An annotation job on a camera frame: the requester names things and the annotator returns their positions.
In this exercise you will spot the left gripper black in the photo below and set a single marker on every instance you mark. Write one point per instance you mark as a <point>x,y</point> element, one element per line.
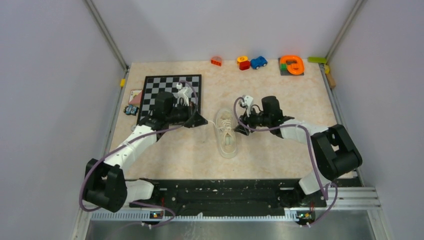
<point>197,119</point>

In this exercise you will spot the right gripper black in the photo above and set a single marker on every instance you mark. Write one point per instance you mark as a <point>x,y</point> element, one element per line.
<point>246,119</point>

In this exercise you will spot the beige lace sneaker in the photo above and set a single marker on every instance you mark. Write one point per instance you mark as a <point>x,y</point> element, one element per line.
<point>230,151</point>

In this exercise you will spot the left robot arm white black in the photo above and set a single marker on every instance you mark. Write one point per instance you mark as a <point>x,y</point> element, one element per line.
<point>104,183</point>

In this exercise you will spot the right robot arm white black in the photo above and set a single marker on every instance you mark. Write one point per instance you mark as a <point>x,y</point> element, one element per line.
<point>331,149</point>

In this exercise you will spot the black white chessboard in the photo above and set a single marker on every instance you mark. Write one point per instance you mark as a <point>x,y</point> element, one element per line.
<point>155,84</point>

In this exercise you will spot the orange toy block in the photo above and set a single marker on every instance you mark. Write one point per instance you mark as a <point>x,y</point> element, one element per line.
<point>216,60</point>

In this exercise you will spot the red toy block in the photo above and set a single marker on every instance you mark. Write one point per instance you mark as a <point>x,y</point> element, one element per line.
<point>244,65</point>

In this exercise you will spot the pink tangram card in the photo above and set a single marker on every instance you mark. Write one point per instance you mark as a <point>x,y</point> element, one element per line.
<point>135,97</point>

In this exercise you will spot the small blue toy robot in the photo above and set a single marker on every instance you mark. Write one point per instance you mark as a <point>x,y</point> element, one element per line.
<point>131,110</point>

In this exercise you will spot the blue toy car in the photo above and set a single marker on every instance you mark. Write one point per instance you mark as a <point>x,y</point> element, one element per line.
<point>258,62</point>

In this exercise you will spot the orange marble track toy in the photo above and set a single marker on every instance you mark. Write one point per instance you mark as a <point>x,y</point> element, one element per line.
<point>291,65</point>

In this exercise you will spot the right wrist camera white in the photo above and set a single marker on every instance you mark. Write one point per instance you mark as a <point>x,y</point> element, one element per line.
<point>246,102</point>

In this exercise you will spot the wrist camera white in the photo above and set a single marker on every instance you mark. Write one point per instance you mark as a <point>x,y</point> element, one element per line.
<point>182,92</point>
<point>246,102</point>

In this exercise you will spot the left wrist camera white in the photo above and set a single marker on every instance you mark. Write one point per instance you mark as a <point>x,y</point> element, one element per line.
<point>182,92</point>

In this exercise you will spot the yellow clip left rail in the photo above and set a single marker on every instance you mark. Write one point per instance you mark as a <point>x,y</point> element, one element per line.
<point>122,82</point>

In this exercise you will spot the yellow clip rail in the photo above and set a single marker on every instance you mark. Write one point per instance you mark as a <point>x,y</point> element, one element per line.
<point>122,82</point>
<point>326,69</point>

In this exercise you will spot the wooden block right rail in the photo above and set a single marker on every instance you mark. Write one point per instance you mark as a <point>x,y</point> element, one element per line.
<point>331,81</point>

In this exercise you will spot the green block on rail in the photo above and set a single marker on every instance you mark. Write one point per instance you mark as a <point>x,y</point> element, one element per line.
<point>318,60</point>

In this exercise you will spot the yellow clip right rail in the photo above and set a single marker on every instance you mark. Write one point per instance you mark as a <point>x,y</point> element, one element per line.
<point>326,69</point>

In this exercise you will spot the white cable duct strip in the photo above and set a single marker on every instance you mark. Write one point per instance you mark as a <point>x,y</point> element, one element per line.
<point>147,216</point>

